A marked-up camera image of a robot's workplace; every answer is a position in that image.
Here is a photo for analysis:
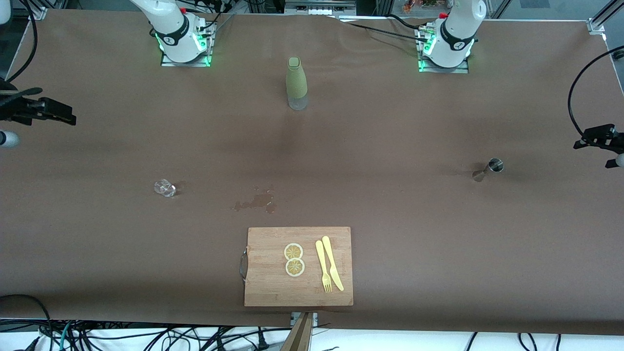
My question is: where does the steel double jigger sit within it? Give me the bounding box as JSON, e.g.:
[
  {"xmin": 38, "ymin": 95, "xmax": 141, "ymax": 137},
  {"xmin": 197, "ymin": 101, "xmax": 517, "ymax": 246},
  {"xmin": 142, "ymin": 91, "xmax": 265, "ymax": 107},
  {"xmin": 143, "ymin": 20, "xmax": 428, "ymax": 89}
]
[{"xmin": 472, "ymin": 157, "xmax": 504, "ymax": 183}]

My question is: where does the clear glass beaker cup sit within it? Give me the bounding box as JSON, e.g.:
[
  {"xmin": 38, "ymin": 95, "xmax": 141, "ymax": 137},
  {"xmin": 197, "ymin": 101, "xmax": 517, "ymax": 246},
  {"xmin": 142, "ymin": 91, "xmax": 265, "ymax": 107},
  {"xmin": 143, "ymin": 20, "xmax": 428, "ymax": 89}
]
[{"xmin": 154, "ymin": 178, "xmax": 177, "ymax": 198}]

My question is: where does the brown table mat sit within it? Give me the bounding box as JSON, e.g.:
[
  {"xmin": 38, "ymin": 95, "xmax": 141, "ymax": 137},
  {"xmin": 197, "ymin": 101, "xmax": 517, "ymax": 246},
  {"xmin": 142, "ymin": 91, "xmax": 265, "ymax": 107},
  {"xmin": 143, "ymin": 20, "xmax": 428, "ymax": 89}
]
[{"xmin": 0, "ymin": 9, "xmax": 624, "ymax": 336}]

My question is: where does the spilled liquid puddle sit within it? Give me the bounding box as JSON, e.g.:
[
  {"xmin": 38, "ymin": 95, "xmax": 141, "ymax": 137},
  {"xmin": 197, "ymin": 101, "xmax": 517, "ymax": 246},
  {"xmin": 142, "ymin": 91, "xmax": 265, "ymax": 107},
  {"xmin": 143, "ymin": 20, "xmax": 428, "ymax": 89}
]
[{"xmin": 232, "ymin": 188, "xmax": 277, "ymax": 214}]

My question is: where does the green sleeved glass bottle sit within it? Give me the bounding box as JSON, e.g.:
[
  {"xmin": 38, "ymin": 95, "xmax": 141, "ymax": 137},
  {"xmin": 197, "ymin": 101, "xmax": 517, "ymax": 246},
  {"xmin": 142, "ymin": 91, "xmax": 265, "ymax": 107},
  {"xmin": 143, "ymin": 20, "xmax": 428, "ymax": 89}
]
[{"xmin": 286, "ymin": 57, "xmax": 309, "ymax": 111}]

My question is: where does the wooden cutting board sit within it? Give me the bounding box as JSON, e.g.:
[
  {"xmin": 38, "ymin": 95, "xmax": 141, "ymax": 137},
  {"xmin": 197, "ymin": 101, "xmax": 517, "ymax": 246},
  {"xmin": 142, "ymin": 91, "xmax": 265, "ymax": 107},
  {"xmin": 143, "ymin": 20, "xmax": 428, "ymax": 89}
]
[{"xmin": 240, "ymin": 227, "xmax": 354, "ymax": 307}]

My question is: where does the grey power strip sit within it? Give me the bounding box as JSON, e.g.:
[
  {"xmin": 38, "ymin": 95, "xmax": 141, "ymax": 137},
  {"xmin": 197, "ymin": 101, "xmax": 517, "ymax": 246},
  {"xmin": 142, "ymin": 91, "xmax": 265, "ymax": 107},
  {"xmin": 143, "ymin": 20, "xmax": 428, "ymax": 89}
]
[{"xmin": 284, "ymin": 0, "xmax": 357, "ymax": 16}]

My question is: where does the yellow plastic knife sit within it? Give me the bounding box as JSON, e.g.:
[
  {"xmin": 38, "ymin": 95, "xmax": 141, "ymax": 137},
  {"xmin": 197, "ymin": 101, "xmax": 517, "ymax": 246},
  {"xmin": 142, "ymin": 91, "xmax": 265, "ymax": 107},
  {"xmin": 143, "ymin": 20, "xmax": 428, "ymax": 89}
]
[{"xmin": 322, "ymin": 236, "xmax": 345, "ymax": 292}]

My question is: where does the yellow plastic fork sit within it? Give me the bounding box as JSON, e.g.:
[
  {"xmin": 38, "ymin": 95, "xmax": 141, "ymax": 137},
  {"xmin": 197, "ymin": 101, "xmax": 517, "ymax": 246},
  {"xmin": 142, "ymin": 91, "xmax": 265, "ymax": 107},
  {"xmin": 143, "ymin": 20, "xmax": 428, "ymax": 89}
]
[{"xmin": 315, "ymin": 240, "xmax": 333, "ymax": 293}]

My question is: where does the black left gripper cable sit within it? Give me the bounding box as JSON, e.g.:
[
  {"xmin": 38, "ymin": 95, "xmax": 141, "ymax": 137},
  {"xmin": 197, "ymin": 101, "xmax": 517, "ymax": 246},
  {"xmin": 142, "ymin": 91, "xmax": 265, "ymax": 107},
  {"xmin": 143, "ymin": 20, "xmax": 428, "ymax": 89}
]
[{"xmin": 567, "ymin": 46, "xmax": 624, "ymax": 142}]

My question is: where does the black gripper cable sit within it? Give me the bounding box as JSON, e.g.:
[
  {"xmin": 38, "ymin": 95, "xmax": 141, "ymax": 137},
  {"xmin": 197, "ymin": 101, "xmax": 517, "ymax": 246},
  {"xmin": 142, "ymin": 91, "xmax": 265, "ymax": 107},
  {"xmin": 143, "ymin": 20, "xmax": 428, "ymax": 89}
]
[
  {"xmin": 0, "ymin": 0, "xmax": 39, "ymax": 96},
  {"xmin": 567, "ymin": 46, "xmax": 624, "ymax": 142}
]

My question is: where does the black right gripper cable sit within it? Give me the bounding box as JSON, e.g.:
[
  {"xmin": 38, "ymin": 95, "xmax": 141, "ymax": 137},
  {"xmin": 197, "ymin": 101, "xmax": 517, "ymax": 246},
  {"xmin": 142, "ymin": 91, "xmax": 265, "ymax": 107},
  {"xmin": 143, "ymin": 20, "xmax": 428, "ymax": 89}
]
[{"xmin": 0, "ymin": 0, "xmax": 39, "ymax": 96}]

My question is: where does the aluminium corner frame profile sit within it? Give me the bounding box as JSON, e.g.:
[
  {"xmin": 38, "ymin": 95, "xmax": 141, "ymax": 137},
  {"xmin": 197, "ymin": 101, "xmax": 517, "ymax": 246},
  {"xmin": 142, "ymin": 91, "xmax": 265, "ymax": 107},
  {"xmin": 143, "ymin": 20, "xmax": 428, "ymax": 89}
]
[{"xmin": 586, "ymin": 0, "xmax": 624, "ymax": 54}]

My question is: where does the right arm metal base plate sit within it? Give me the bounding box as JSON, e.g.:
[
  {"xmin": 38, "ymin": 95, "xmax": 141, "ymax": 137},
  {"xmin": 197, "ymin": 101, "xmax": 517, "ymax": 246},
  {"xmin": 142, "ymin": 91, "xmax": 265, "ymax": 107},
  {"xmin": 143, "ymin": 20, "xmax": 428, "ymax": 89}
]
[{"xmin": 161, "ymin": 22, "xmax": 215, "ymax": 67}]

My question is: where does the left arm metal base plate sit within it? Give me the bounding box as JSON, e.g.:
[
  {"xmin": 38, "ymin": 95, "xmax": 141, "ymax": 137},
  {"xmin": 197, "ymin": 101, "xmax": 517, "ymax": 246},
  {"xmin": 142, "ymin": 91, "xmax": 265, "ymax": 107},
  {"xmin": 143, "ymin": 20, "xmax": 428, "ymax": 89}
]
[{"xmin": 417, "ymin": 27, "xmax": 471, "ymax": 74}]

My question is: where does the thick black looped cable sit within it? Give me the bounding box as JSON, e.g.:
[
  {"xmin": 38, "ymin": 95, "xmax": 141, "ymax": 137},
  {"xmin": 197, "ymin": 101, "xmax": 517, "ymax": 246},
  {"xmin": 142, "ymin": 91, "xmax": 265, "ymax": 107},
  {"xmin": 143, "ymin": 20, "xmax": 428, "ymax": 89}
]
[{"xmin": 0, "ymin": 294, "xmax": 53, "ymax": 342}]

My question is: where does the teal cable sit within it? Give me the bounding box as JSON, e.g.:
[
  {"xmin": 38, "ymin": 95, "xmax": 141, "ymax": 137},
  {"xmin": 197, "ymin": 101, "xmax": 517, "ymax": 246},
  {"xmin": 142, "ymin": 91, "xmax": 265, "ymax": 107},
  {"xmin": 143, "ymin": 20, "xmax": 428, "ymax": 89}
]
[{"xmin": 58, "ymin": 323, "xmax": 74, "ymax": 351}]

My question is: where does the black base power cable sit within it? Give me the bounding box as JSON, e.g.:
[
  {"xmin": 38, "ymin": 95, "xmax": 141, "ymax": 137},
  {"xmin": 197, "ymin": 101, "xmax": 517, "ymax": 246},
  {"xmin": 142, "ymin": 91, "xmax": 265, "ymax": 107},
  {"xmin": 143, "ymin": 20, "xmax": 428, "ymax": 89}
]
[{"xmin": 336, "ymin": 14, "xmax": 432, "ymax": 43}]

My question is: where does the slanted camera mount post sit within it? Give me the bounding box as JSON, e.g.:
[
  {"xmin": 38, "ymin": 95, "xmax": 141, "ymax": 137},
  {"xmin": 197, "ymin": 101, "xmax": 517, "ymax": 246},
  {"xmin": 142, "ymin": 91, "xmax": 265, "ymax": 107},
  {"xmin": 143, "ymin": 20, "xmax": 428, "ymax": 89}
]
[{"xmin": 281, "ymin": 312, "xmax": 313, "ymax": 351}]

